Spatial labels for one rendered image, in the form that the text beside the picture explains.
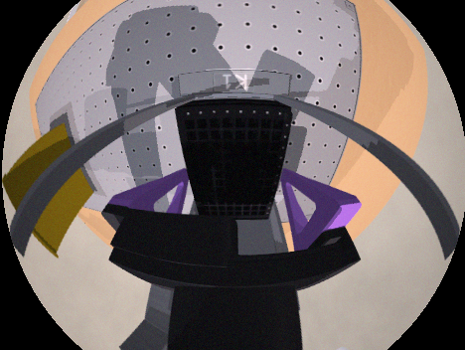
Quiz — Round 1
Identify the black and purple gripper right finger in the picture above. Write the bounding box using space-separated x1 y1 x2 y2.
280 168 362 251

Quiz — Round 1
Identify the yellow plastics bin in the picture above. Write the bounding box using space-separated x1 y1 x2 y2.
2 123 93 258

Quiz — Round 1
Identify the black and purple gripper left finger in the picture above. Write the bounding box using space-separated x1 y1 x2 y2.
107 168 189 214

